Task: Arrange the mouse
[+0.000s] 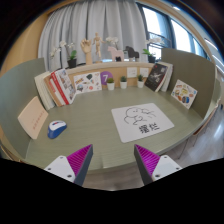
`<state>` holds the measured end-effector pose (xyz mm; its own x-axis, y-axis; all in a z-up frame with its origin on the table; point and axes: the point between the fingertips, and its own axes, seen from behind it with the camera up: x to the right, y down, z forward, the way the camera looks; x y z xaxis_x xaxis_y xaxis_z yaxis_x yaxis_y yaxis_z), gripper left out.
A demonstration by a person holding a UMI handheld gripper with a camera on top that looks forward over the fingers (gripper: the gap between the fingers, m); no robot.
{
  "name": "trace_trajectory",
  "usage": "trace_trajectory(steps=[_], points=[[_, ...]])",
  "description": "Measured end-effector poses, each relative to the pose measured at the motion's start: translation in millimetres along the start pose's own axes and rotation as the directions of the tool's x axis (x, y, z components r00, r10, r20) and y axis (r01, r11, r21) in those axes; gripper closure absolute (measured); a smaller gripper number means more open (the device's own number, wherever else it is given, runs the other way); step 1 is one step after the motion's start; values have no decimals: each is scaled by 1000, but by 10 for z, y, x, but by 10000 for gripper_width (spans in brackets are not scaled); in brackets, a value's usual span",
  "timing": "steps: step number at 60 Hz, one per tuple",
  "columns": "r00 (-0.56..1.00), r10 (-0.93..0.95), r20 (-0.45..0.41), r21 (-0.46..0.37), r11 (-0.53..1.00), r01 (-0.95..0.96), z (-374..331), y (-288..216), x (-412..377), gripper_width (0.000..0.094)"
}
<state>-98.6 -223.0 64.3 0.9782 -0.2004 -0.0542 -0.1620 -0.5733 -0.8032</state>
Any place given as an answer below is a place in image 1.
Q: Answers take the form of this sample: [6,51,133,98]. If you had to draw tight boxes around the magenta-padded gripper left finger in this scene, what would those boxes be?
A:
[43,143,94,187]

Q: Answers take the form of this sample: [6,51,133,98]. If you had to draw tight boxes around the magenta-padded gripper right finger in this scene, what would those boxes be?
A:
[133,143,183,186]

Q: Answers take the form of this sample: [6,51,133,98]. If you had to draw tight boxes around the blue and white computer mouse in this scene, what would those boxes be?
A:
[47,120,68,140]

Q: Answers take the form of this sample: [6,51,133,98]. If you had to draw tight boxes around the white cartoon-print mouse pad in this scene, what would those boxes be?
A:
[110,102,175,144]

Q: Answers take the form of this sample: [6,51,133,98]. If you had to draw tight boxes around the beige book with red text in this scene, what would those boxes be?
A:
[17,95,49,140]

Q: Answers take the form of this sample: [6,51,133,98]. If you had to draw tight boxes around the wooden chair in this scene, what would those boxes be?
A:
[178,99,223,159]

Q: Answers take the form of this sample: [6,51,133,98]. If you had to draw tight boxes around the brown book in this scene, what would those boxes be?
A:
[43,74,65,108]

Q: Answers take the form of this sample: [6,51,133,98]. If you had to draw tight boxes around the food picture card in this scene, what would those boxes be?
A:
[170,79,198,110]

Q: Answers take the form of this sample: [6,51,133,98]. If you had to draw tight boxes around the cream book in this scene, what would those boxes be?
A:
[39,73,58,110]

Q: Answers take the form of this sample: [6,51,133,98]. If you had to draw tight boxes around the thin white and red book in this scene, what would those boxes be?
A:
[49,71,70,106]

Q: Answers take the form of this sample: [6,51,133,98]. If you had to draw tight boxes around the small succulent in white pot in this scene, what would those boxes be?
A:
[136,74,145,89]
[119,75,128,90]
[106,77,116,91]

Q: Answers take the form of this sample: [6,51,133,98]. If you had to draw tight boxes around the white sticker sheet card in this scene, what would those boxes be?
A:
[72,71,103,95]

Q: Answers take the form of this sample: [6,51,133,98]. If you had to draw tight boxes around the thick white book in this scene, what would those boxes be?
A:
[34,70,54,111]

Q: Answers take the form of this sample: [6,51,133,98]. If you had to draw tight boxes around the black cover book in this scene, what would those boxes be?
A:
[143,62,169,93]

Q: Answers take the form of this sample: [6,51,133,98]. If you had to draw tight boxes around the purple round number sign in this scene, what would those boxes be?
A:
[99,70,114,87]

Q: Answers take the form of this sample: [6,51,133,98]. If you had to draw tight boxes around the green desk partition panel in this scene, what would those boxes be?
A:
[161,47,217,119]
[0,57,48,159]

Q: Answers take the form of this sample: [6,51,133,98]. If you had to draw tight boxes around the wooden desk ledge shelf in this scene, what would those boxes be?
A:
[64,60,156,90]

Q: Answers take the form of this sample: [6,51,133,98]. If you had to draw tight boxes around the white orchid in black pot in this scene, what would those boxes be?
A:
[142,37,163,64]
[49,40,78,70]

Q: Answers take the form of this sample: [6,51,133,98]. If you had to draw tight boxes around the black horse figure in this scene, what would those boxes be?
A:
[123,45,141,62]

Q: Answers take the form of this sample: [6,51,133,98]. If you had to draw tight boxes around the pink horse figure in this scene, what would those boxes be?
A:
[106,45,125,63]

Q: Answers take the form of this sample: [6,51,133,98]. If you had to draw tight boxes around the wooden hand model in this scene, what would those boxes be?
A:
[80,38,94,65]

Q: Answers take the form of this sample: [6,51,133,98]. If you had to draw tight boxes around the wooden mannequin figure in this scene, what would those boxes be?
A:
[91,32,107,64]

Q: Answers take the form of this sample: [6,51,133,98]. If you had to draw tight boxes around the white orchid flowers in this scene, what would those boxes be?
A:
[105,36,120,51]

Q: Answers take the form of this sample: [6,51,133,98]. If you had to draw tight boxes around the dark-framed window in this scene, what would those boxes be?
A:
[136,3,214,63]

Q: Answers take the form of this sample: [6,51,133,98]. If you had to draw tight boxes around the light grey curtain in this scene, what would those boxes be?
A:
[37,0,149,73]

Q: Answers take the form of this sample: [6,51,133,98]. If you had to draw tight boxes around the white wall socket plate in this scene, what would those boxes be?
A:
[126,66,138,79]
[139,67,150,78]

